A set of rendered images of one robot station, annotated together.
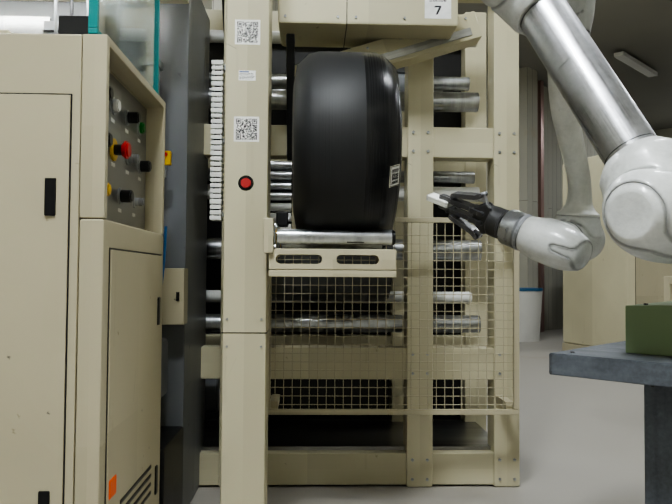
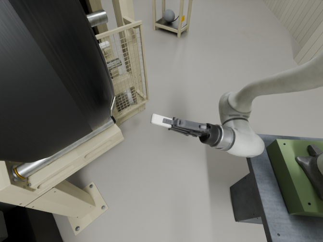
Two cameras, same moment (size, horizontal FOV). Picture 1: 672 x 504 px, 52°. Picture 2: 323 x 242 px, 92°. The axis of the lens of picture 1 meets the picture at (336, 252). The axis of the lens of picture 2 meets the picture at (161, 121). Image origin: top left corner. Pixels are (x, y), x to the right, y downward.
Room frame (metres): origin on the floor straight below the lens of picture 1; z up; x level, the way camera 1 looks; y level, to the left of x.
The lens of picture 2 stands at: (1.57, -0.08, 1.41)
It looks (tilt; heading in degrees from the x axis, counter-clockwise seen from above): 54 degrees down; 321
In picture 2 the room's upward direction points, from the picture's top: straight up
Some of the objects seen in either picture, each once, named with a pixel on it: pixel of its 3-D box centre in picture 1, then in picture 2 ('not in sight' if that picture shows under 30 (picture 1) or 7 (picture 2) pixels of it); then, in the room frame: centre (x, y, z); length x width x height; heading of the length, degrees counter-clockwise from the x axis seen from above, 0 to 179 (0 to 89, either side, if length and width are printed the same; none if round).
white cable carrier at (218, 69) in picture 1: (219, 141); not in sight; (2.06, 0.35, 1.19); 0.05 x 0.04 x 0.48; 2
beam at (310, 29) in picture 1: (365, 16); not in sight; (2.43, -0.10, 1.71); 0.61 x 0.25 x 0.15; 92
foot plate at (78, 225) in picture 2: not in sight; (84, 206); (2.10, 0.27, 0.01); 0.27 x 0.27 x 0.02; 2
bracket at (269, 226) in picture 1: (273, 239); (6, 146); (2.12, 0.19, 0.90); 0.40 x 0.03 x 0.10; 2
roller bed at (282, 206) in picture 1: (267, 203); not in sight; (2.50, 0.25, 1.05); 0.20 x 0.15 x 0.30; 92
